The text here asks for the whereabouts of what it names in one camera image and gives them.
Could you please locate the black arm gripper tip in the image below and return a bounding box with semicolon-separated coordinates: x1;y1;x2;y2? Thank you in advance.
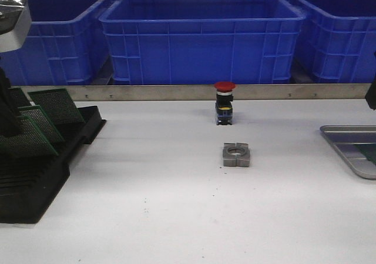
365;79;376;110

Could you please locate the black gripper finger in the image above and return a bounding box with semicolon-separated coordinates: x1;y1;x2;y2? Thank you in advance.
1;69;22;138

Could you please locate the green perfboard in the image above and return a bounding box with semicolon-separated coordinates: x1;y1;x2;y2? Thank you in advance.
8;87;31;108
355;143;376;164
18;105;65;143
28;88;85;125
1;115;58;158

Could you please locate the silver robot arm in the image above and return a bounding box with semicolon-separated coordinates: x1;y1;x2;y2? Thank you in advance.
1;0;31;137

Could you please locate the silver metal tray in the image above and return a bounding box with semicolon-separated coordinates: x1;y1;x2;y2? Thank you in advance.
320;125;375;180

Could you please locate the black slotted board rack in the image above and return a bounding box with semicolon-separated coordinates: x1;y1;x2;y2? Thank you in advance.
1;106;106;224

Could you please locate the blue plastic crate right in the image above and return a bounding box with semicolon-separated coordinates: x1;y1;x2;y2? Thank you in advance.
291;0;375;83

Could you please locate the blue plastic crate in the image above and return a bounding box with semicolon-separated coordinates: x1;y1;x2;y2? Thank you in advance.
1;0;111;85
100;0;305;85
291;0;375;83

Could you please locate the blue plastic crate left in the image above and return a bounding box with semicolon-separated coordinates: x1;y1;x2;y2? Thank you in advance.
1;0;111;85

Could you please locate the red emergency stop button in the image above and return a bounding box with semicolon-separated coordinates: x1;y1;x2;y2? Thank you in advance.
214;81;236;125

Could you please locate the grey metal clamp block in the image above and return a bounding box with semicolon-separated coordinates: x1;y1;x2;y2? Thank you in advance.
222;142;251;168

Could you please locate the blue plastic crate centre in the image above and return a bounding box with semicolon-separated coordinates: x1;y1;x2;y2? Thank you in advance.
100;0;305;85

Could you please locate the steel shelf rail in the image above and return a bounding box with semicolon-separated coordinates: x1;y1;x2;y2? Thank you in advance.
10;83;374;102

